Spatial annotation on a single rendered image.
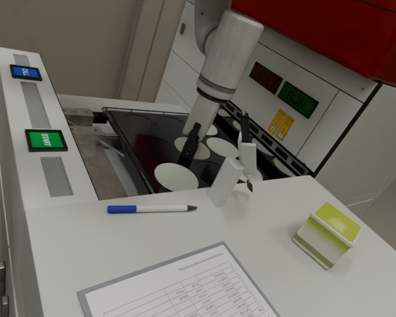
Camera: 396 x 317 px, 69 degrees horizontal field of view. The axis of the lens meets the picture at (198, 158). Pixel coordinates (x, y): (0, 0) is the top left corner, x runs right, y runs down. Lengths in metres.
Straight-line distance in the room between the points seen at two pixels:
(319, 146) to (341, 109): 0.10
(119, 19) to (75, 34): 0.36
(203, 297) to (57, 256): 0.17
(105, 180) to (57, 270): 0.28
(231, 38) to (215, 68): 0.06
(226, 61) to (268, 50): 0.33
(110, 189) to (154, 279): 0.26
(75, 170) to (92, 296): 0.21
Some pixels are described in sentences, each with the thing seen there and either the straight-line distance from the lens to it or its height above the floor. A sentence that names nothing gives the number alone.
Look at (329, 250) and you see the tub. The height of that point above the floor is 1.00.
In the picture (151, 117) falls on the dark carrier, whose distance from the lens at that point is 0.84.
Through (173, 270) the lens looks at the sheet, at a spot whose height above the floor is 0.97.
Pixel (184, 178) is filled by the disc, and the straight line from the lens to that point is 0.64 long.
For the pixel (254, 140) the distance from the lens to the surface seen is 0.88.
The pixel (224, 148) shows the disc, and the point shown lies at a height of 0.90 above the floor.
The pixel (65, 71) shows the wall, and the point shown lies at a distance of 2.60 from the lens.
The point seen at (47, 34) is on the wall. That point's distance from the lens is 2.50.
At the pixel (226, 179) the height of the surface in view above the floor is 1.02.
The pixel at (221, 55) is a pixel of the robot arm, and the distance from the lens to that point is 0.59.
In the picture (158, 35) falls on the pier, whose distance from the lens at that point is 2.57.
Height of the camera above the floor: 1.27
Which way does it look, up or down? 30 degrees down
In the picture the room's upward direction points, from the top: 24 degrees clockwise
